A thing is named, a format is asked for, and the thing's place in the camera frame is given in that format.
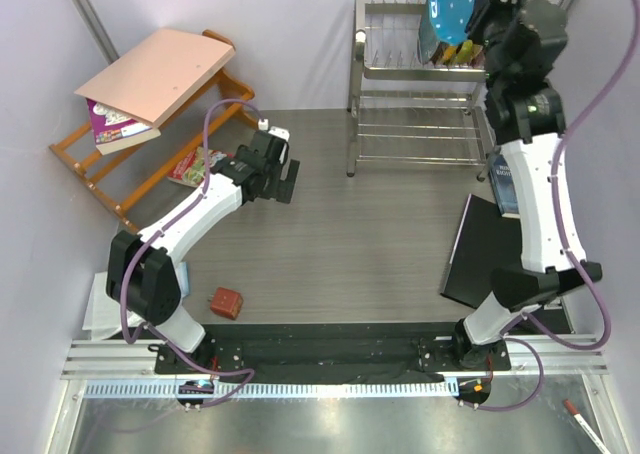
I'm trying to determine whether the green dotted plate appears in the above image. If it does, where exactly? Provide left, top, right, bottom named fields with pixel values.
left=451, top=40, right=474, bottom=66

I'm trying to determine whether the pink folder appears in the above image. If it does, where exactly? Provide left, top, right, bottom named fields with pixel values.
left=75, top=28, right=235, bottom=128

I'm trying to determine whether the blue dotted plate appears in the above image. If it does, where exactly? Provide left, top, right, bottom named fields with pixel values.
left=426, top=0, right=474, bottom=45

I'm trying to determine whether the orange dotted plate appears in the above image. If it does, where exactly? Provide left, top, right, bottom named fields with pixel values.
left=434, top=42, right=457, bottom=66

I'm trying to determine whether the red comic book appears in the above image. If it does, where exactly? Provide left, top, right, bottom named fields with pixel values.
left=167, top=146, right=205, bottom=188

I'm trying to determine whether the brown square block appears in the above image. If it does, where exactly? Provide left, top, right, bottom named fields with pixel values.
left=209, top=287, right=244, bottom=320

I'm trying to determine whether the white cloth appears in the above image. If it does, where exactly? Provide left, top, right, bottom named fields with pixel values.
left=82, top=261, right=192, bottom=343

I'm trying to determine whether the pink dotted plate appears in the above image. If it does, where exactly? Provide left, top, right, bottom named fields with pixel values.
left=469, top=44, right=485, bottom=69

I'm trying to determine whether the purple white book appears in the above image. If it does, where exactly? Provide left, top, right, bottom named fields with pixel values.
left=86, top=99, right=161, bottom=155

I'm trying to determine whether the black box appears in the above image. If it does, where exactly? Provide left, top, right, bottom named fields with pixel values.
left=440, top=194, right=521, bottom=309

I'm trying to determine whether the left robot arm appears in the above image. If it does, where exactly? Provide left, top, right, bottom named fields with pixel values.
left=105, top=126, right=300, bottom=373

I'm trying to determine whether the dark blue paperback book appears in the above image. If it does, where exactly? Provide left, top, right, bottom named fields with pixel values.
left=489, top=154, right=520, bottom=219

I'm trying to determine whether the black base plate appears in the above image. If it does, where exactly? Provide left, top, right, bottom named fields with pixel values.
left=153, top=322, right=511, bottom=385

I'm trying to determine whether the red white marker pen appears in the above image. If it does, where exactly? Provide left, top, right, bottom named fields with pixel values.
left=563, top=399, right=611, bottom=454

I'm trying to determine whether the metal dish rack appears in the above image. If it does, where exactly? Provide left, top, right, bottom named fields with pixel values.
left=346, top=0, right=493, bottom=176

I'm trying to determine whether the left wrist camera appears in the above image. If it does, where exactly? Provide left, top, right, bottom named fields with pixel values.
left=257, top=118, right=290, bottom=142

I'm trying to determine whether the dark blue-grey plate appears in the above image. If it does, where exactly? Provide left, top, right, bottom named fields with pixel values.
left=417, top=18, right=440, bottom=65

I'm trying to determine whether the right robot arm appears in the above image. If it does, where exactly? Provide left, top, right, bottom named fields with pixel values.
left=451, top=0, right=602, bottom=369

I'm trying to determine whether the wooden rack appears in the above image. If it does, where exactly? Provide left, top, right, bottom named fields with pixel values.
left=48, top=29, right=261, bottom=233

